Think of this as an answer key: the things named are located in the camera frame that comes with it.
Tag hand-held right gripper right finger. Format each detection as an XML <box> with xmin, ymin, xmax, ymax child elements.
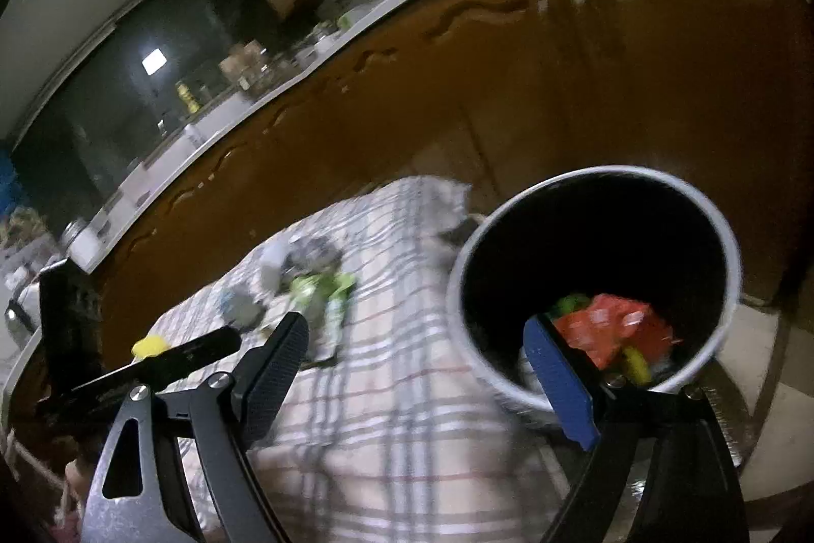
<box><xmin>522</xmin><ymin>314</ymin><xmax>751</xmax><ymax>543</ymax></box>

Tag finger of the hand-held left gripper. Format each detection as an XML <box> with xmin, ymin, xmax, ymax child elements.
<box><xmin>35</xmin><ymin>325</ymin><xmax>243</xmax><ymax>423</ymax></box>

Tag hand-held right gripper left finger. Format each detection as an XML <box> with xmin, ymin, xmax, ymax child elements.
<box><xmin>81</xmin><ymin>311</ymin><xmax>310</xmax><ymax>543</ymax></box>

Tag large red snack bag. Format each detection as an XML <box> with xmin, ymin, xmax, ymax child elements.
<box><xmin>555</xmin><ymin>294</ymin><xmax>676</xmax><ymax>371</ymax></box>

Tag white round bin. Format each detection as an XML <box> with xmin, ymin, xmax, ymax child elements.
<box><xmin>447</xmin><ymin>165</ymin><xmax>743</xmax><ymax>433</ymax></box>

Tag person's left hand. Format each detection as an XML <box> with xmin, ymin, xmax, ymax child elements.
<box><xmin>64</xmin><ymin>457</ymin><xmax>96</xmax><ymax>504</ymax></box>

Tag yellow foam fruit net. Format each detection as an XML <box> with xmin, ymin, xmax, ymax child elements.
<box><xmin>131</xmin><ymin>335</ymin><xmax>170</xmax><ymax>361</ymax></box>

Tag red silver-lined snack bag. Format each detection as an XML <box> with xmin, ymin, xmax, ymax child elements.
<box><xmin>219</xmin><ymin>289</ymin><xmax>264</xmax><ymax>329</ymax></box>

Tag white canister with lid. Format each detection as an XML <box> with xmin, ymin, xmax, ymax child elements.
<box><xmin>60</xmin><ymin>218</ymin><xmax>91</xmax><ymax>265</ymax></box>

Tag green juice carton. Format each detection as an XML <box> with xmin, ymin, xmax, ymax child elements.
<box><xmin>288</xmin><ymin>271</ymin><xmax>358</xmax><ymax>361</ymax></box>

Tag crumpled clear plastic wrapper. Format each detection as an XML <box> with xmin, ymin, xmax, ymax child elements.
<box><xmin>282</xmin><ymin>236</ymin><xmax>342</xmax><ymax>273</ymax></box>

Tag plaid tablecloth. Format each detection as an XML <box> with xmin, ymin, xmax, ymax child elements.
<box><xmin>151</xmin><ymin>176</ymin><xmax>576</xmax><ymax>543</ymax></box>

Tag dark kitchen window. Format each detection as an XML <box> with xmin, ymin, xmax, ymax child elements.
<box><xmin>11</xmin><ymin>0</ymin><xmax>269</xmax><ymax>240</ymax></box>

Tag brown wooden base cabinets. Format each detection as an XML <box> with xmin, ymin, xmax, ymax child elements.
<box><xmin>0</xmin><ymin>0</ymin><xmax>814</xmax><ymax>455</ymax></box>

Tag white kitchen countertop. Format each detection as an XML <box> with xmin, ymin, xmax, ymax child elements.
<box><xmin>0</xmin><ymin>0</ymin><xmax>764</xmax><ymax>391</ymax></box>

